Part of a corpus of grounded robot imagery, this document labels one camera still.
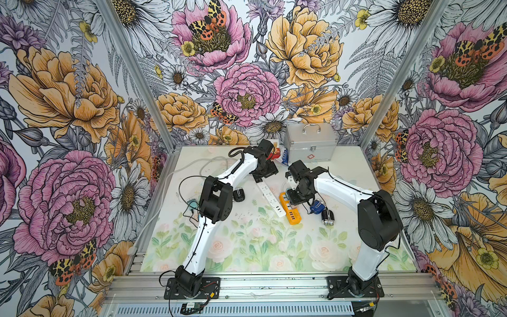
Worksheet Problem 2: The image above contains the white power strip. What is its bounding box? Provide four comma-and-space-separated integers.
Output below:
257, 181, 286, 217

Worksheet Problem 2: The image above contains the blue device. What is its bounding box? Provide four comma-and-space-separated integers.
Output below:
310, 200, 326, 215

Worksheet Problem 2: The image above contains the orange power strip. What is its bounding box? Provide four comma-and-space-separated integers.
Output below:
279, 192, 302, 225

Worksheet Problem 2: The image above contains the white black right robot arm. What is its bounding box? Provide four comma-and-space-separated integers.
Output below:
285, 161, 403, 297

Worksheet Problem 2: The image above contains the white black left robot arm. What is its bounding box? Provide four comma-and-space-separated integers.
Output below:
175, 139, 278, 298

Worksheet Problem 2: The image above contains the black silver shaver head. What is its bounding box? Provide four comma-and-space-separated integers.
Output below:
233, 188, 246, 202

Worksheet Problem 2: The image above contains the red white bandage box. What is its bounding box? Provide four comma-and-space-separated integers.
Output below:
270, 147, 281, 160

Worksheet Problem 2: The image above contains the blue white tissue pack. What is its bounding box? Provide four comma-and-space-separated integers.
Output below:
279, 149, 289, 166

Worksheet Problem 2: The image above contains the silver first aid case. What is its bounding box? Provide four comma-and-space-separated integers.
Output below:
284, 123, 337, 165

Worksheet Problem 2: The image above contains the teal USB charger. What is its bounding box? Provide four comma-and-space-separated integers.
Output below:
186, 199, 199, 211

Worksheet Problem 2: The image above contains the grey power strip cord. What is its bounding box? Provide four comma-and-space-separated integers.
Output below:
170, 155, 231, 187

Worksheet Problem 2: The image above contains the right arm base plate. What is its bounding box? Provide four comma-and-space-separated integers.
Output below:
326, 276, 384, 300

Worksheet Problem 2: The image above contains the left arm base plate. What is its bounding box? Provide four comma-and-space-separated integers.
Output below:
164, 277, 221, 300

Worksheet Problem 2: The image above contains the aluminium front rail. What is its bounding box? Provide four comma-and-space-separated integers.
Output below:
104, 272, 442, 304

